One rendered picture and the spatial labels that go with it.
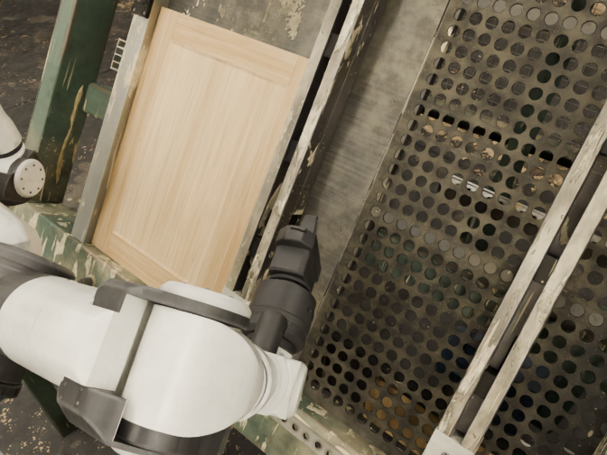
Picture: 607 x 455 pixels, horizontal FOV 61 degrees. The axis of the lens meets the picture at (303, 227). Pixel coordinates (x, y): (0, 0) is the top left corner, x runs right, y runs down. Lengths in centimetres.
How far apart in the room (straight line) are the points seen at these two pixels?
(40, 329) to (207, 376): 15
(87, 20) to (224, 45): 45
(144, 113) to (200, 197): 25
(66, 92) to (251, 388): 113
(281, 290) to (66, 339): 32
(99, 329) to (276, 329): 27
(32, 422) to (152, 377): 179
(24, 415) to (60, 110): 119
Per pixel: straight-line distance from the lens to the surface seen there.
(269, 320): 64
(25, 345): 51
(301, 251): 72
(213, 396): 42
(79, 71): 146
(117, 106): 126
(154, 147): 119
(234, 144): 104
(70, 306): 46
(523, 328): 78
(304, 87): 90
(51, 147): 148
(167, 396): 41
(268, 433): 102
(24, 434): 218
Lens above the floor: 177
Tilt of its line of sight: 43 degrees down
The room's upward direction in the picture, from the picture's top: straight up
